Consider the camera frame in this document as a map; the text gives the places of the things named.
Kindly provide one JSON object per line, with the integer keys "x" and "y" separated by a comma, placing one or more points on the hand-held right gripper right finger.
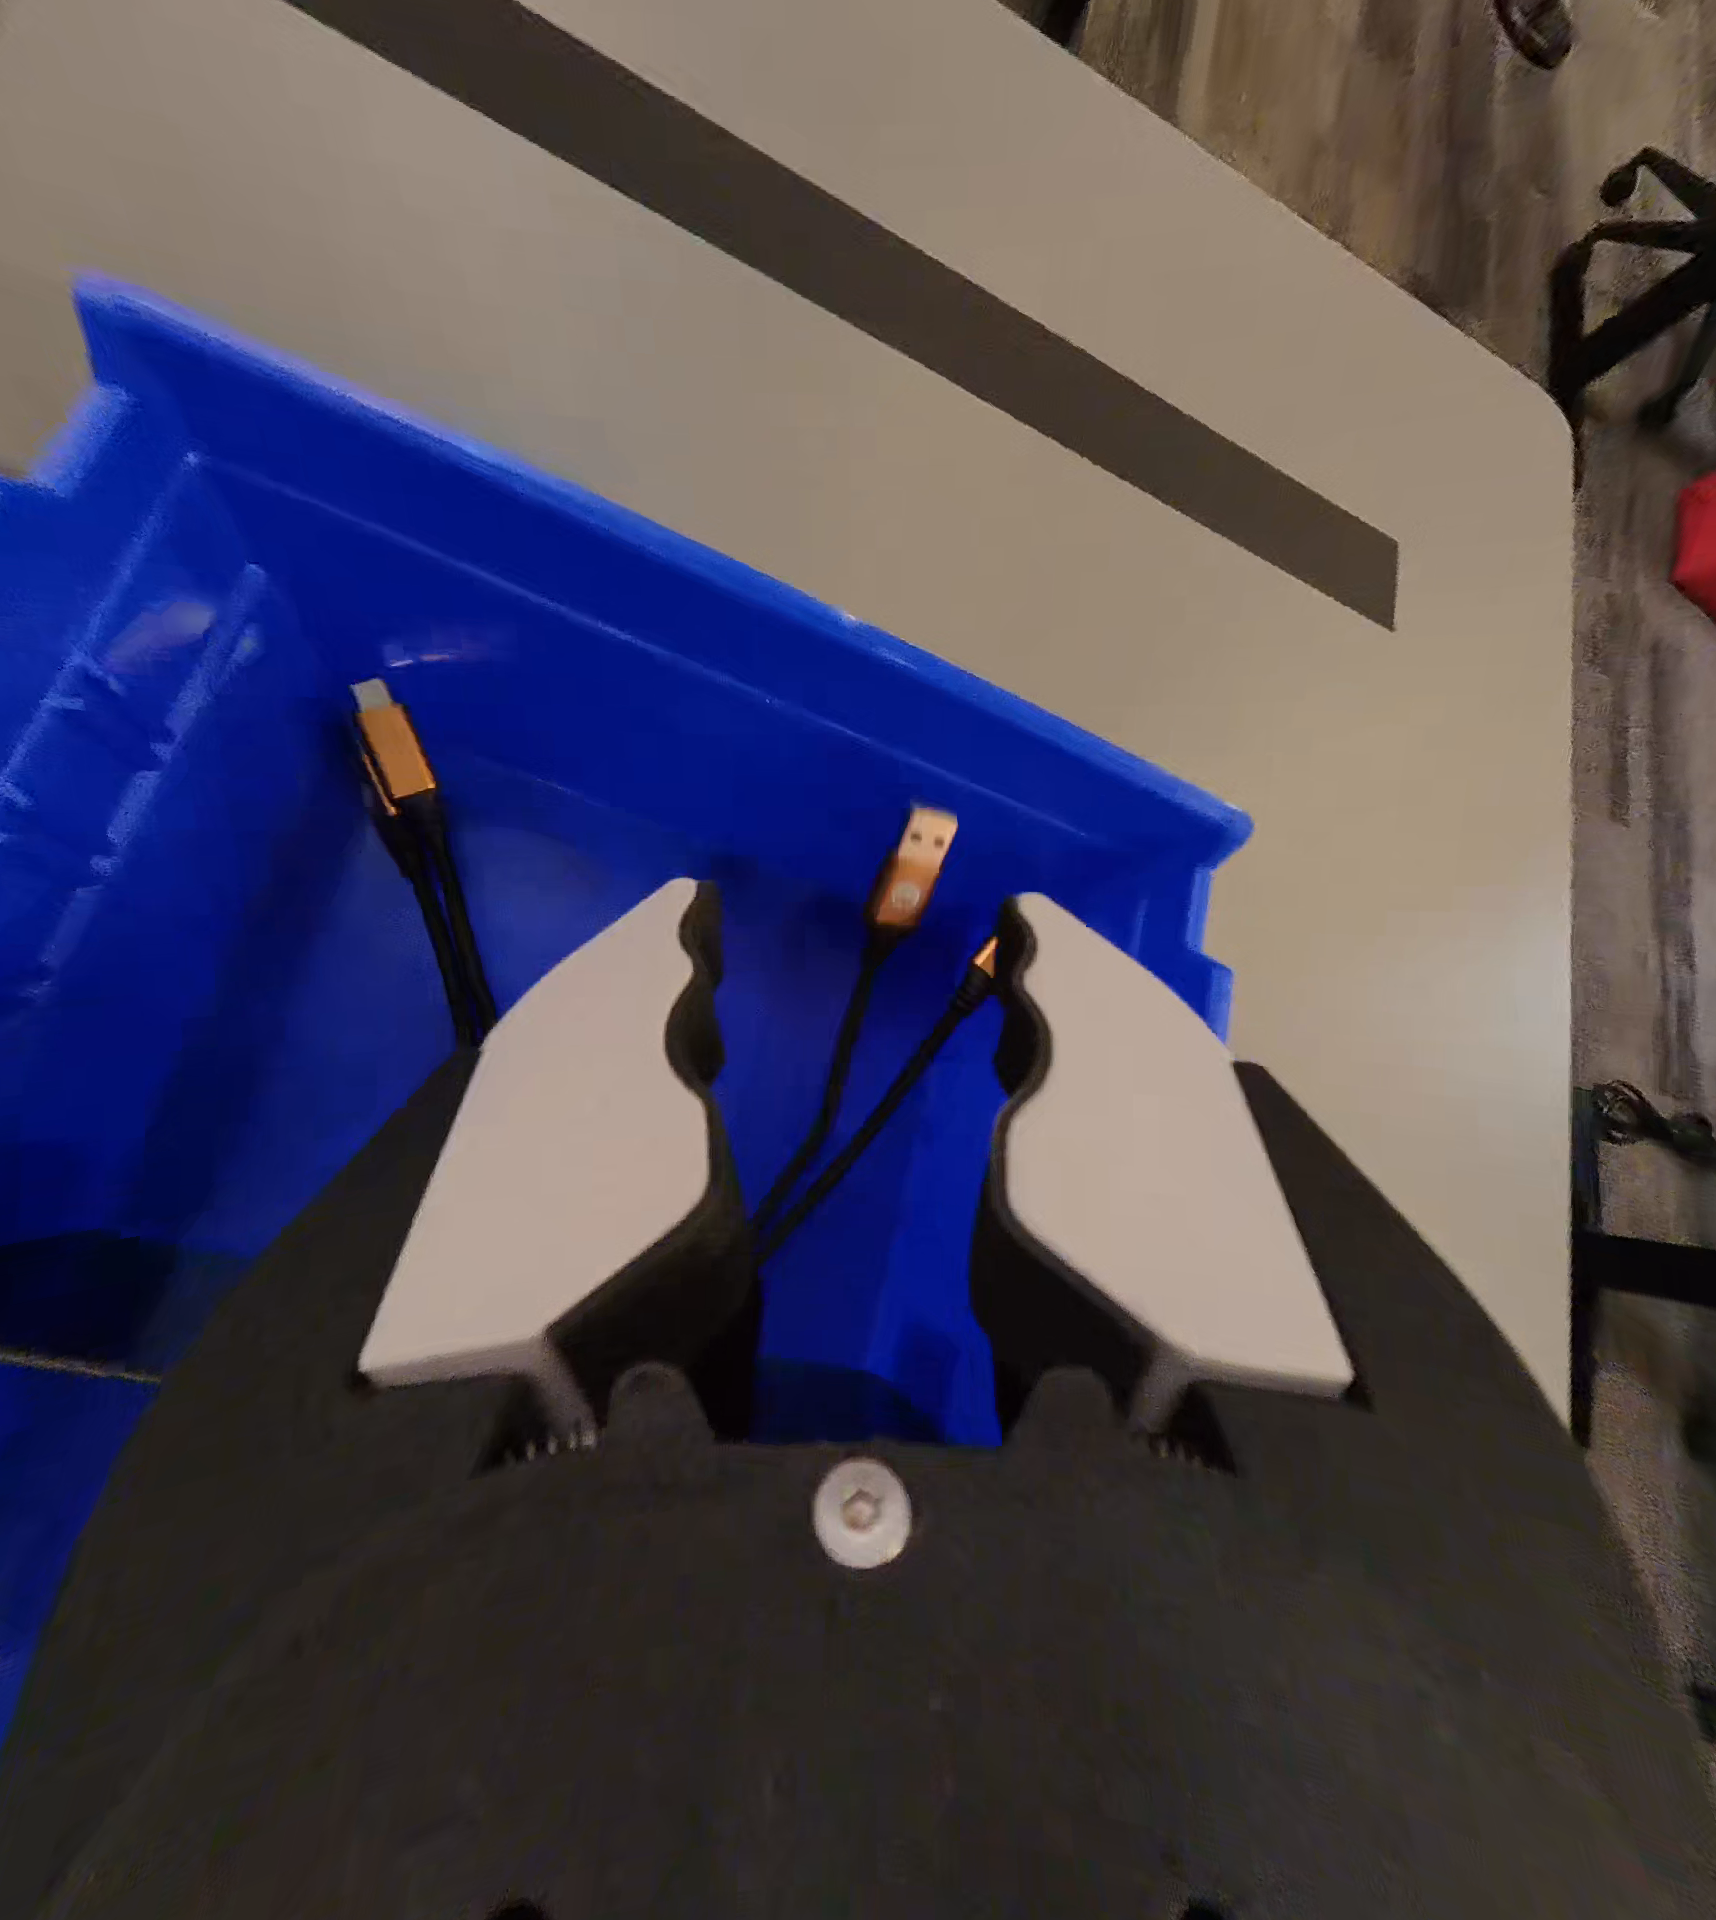
{"x": 1173, "y": 1185}

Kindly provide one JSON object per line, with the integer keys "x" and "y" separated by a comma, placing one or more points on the black office chair base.
{"x": 1684, "y": 248}

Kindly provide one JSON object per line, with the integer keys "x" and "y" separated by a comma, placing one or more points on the blue plastic bin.
{"x": 573, "y": 676}

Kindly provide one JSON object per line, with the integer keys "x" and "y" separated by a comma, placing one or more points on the black metal table frame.
{"x": 1698, "y": 1275}

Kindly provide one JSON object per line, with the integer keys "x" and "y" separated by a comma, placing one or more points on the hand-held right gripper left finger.
{"x": 543, "y": 1142}

